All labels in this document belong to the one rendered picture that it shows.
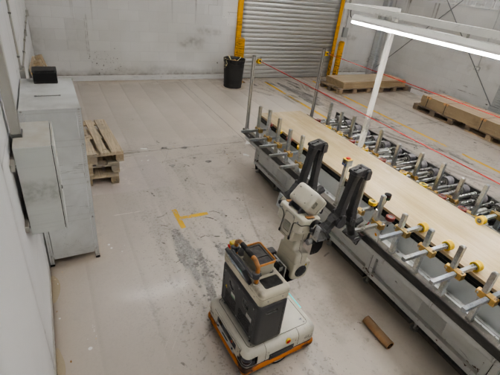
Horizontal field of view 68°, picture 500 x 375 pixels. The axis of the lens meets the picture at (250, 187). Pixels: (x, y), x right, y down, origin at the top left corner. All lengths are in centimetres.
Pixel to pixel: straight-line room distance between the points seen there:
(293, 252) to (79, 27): 787
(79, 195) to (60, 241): 52
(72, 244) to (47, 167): 158
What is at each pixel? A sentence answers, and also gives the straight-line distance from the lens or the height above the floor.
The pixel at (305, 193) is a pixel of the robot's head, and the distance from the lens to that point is 259.
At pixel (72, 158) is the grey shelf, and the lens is 349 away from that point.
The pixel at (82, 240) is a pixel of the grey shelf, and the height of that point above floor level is 24.
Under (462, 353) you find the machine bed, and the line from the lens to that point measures 365.
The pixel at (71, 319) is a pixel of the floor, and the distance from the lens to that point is 359.
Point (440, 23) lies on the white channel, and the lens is 337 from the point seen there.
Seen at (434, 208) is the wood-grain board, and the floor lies 90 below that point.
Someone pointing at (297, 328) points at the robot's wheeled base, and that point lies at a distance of 312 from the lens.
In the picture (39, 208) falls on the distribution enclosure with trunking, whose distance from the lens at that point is 264.
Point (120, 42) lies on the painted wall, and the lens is 979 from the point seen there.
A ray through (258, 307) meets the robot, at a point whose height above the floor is 68.
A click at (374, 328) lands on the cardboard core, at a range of 363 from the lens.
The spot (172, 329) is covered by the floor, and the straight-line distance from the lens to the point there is 338.
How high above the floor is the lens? 264
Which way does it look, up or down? 30 degrees down
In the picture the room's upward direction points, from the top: 7 degrees clockwise
